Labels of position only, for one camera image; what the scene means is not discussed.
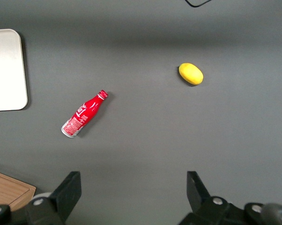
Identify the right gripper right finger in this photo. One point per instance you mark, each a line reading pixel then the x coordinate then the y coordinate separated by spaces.
pixel 198 192

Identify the wooden two-drawer cabinet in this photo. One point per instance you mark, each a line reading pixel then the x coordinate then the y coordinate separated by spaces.
pixel 5 187

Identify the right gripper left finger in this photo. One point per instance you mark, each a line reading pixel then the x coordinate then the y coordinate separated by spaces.
pixel 66 189

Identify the red cola bottle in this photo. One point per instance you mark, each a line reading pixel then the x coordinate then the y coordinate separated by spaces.
pixel 83 113

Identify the white rectangular tray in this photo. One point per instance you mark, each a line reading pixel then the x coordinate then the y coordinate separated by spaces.
pixel 5 70

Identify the yellow lemon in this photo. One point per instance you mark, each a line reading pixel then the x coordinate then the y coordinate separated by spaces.
pixel 190 73

